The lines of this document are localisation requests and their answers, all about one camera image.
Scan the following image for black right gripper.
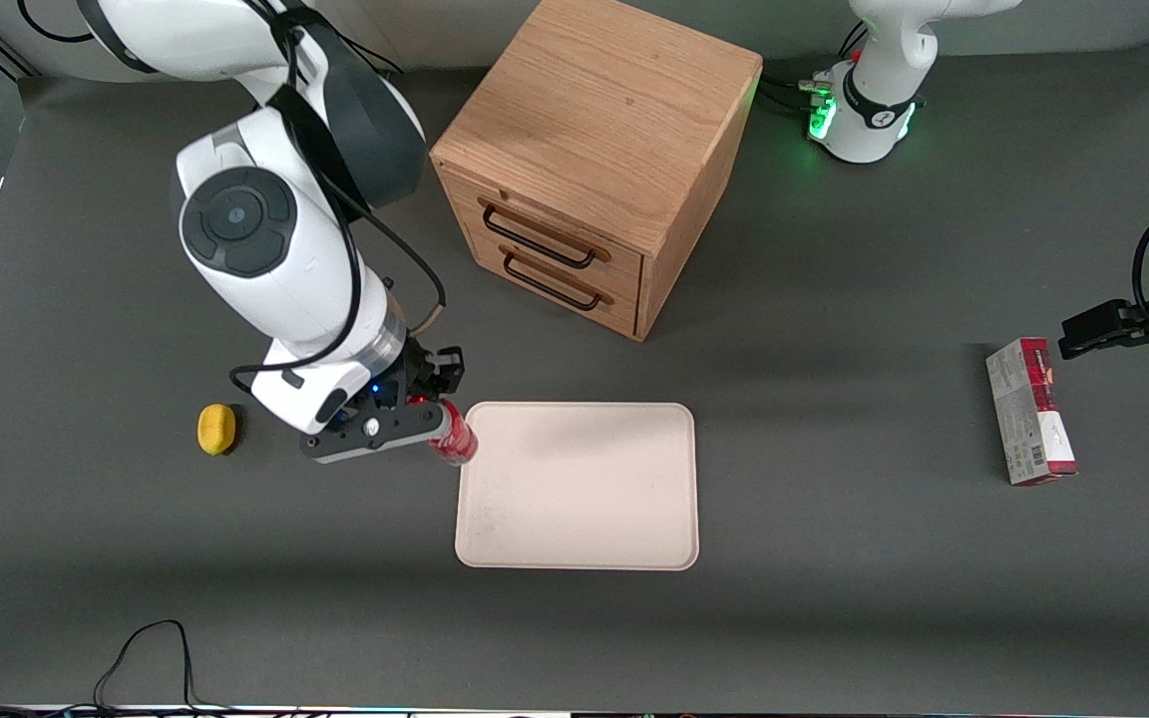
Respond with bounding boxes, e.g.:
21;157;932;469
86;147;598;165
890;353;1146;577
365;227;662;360
375;342;467;410

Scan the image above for red coke bottle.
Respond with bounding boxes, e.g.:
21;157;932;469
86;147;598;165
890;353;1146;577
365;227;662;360
428;399;480;468

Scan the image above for beige plastic tray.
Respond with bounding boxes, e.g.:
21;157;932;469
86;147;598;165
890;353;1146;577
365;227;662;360
454;401;701;572

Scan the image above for grey red carton box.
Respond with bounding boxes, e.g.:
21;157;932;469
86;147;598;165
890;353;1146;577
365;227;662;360
984;337;1079;488

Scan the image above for wooden drawer front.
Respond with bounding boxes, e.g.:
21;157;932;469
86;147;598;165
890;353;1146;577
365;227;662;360
457;214;645;340
438;165;647;300

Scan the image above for yellow lemon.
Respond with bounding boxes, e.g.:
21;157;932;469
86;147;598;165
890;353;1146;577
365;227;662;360
196;403;237;457

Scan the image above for wooden drawer cabinet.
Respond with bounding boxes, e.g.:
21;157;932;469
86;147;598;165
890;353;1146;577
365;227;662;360
430;0;764;343

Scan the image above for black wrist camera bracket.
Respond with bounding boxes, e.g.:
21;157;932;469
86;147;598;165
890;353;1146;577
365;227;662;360
298;399;448;466

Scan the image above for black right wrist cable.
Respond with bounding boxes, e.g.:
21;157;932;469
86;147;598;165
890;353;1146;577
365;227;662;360
225;0;448;392

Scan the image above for black metal drawer handle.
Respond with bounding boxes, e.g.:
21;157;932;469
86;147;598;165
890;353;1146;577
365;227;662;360
500;246;615;312
480;199;613;270

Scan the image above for black right base cables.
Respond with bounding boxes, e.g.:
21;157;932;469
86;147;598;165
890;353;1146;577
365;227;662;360
355;45;406;79

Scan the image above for black base cables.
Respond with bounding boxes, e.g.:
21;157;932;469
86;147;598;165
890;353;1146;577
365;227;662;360
759;25;870;121
355;45;406;79

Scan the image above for black looped table cable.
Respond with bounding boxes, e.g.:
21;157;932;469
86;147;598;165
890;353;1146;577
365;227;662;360
93;620;236;715

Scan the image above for black left base cables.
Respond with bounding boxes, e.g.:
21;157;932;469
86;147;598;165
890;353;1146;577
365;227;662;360
759;25;870;121

